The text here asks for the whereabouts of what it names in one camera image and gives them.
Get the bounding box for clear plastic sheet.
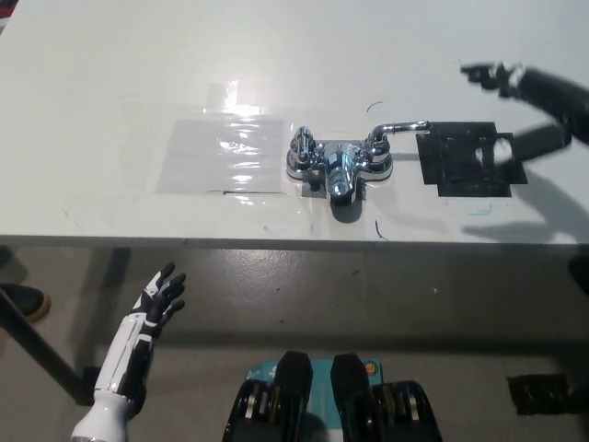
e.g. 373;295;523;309
154;118;286;195

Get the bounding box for black shoe tan sole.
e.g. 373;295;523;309
0;283;52;322

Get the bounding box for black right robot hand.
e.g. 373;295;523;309
458;59;589;168

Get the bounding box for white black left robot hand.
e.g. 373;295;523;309
93;262;188;415

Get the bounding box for black metal table frame bar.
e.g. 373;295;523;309
0;289;105;406

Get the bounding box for chrome two-handle faucet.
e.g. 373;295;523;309
284;119;433;208

